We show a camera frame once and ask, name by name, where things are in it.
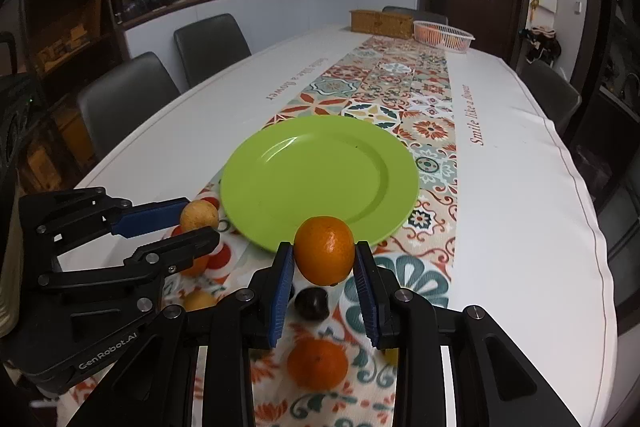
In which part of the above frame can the small yellow-brown fruit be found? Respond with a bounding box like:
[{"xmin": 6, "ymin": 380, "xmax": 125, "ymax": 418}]
[{"xmin": 180, "ymin": 199, "xmax": 219, "ymax": 233}]

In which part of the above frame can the orange tangerine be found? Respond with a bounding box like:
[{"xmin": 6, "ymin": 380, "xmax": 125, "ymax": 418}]
[
  {"xmin": 286, "ymin": 338, "xmax": 349, "ymax": 391},
  {"xmin": 293, "ymin": 216, "xmax": 355, "ymax": 286},
  {"xmin": 180, "ymin": 256, "xmax": 208, "ymax": 279}
]

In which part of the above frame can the small yellow fruit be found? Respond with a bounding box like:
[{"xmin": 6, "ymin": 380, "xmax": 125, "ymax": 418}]
[{"xmin": 182, "ymin": 289, "xmax": 217, "ymax": 311}]

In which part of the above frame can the grey chair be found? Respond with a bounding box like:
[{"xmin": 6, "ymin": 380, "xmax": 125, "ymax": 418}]
[
  {"xmin": 520, "ymin": 61, "xmax": 582, "ymax": 135},
  {"xmin": 383, "ymin": 5, "xmax": 448, "ymax": 25},
  {"xmin": 174, "ymin": 13, "xmax": 252, "ymax": 88},
  {"xmin": 77, "ymin": 52, "xmax": 180, "ymax": 159}
]

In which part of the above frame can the dark purple plum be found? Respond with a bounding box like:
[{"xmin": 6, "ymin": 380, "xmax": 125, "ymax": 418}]
[{"xmin": 294, "ymin": 286, "xmax": 330, "ymax": 322}]

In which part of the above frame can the green plastic plate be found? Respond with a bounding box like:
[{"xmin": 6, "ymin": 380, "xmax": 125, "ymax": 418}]
[{"xmin": 219, "ymin": 116, "xmax": 419, "ymax": 251}]

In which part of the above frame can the brown woven box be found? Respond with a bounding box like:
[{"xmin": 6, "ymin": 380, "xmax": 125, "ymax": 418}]
[{"xmin": 350, "ymin": 10, "xmax": 413, "ymax": 39}]

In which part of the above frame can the white plastic fruit basket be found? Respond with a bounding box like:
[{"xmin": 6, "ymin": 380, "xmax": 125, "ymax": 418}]
[{"xmin": 413, "ymin": 20, "xmax": 475, "ymax": 53}]

